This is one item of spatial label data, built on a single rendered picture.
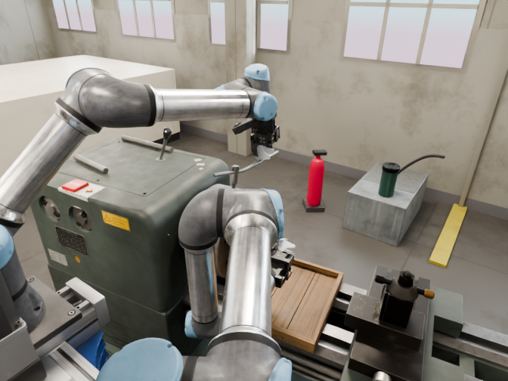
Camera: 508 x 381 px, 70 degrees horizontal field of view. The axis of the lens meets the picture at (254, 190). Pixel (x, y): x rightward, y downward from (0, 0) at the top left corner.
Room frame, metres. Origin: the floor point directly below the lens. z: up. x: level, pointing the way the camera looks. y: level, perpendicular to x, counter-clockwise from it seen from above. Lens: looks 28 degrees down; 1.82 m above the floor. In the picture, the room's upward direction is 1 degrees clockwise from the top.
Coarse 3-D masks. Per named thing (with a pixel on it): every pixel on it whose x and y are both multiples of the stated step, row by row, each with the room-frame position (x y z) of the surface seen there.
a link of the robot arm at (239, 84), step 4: (236, 80) 1.13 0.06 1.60; (240, 80) 1.13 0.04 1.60; (244, 80) 1.13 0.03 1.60; (248, 80) 1.13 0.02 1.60; (228, 84) 1.11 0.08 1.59; (232, 84) 1.10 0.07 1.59; (236, 84) 1.10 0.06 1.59; (240, 84) 1.11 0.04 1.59; (244, 84) 1.11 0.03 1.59; (248, 84) 1.12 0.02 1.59; (216, 88) 1.09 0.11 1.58; (220, 88) 1.08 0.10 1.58; (224, 88) 1.08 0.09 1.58; (228, 88) 1.08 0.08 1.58; (232, 88) 1.07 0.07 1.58; (236, 88) 1.06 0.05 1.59; (240, 88) 1.05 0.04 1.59
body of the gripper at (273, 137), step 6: (276, 114) 1.19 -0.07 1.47; (258, 120) 1.17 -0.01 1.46; (270, 120) 1.17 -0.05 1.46; (258, 126) 1.19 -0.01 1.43; (264, 126) 1.19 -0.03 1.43; (270, 126) 1.17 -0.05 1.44; (276, 126) 1.22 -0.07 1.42; (252, 132) 1.19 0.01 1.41; (258, 132) 1.18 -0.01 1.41; (264, 132) 1.18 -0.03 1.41; (270, 132) 1.18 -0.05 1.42; (276, 132) 1.20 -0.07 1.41; (258, 138) 1.20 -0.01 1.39; (264, 138) 1.18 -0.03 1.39; (270, 138) 1.16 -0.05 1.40; (276, 138) 1.20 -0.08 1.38; (264, 144) 1.19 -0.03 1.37; (270, 144) 1.19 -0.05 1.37
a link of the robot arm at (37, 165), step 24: (96, 72) 0.86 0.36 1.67; (72, 96) 0.83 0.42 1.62; (48, 120) 0.83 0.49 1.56; (72, 120) 0.81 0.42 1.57; (48, 144) 0.78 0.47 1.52; (72, 144) 0.81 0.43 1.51; (24, 168) 0.75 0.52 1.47; (48, 168) 0.77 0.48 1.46; (0, 192) 0.72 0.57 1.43; (24, 192) 0.73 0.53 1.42; (0, 216) 0.69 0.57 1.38; (24, 216) 0.74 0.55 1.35
